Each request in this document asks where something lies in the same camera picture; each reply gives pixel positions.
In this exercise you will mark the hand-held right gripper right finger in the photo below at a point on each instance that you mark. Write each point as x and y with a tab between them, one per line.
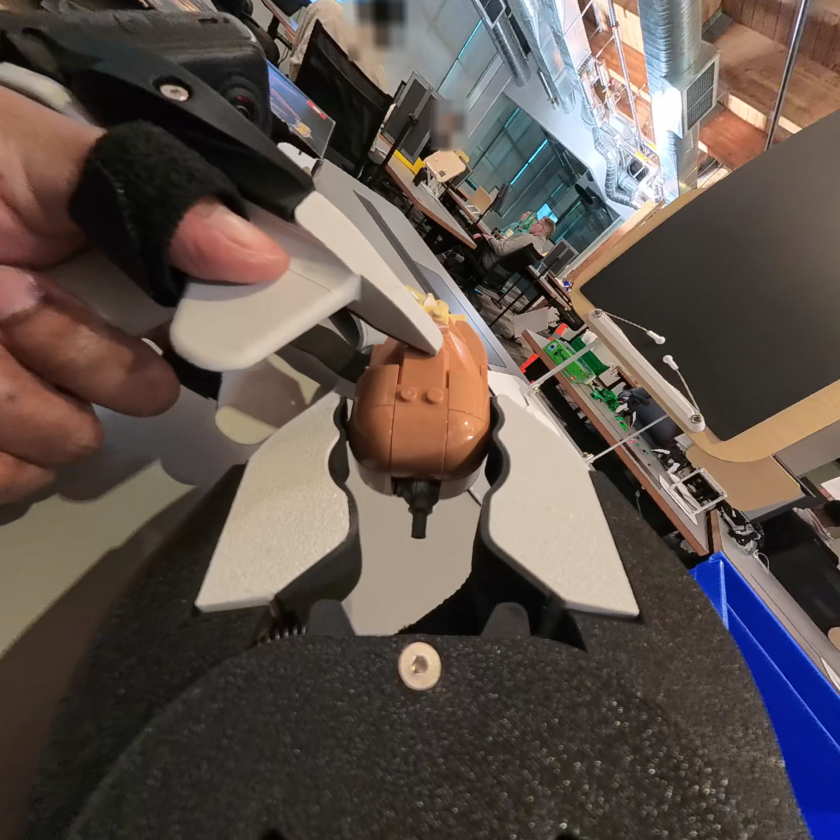
558	525

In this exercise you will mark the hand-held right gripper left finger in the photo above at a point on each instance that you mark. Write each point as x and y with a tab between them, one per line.
275	525

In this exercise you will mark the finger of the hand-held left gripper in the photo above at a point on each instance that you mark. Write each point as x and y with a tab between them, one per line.
367	262
282	394

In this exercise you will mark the orange brick claw model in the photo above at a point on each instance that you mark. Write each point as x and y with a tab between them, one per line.
420	420

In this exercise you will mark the blue plastic bin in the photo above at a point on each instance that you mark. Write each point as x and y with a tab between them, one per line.
787	689

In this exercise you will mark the grey desk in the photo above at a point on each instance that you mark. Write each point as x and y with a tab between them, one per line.
65	538

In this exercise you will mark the person's left hand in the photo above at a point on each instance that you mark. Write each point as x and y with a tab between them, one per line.
39	197

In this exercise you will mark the wood-edged office table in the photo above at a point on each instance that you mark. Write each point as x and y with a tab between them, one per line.
630	446
426	197

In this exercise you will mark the green brick model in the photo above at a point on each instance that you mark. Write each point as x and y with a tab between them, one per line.
604	397

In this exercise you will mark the small white stand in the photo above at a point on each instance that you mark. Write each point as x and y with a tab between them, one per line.
692	492

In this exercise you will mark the printed cardboard toy box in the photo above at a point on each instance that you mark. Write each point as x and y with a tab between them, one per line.
298	111

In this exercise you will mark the dark monitor on stand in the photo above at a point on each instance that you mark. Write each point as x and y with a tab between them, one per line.
410	118

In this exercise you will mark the green box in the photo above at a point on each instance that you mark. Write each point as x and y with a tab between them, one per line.
568	361

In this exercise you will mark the black office chair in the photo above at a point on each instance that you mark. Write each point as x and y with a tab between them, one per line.
341	92

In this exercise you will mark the black wood-rimmed divider panel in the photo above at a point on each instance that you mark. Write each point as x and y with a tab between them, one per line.
722	262

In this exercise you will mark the silver ventilation duct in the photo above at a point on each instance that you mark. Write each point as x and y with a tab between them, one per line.
676	79
502	39

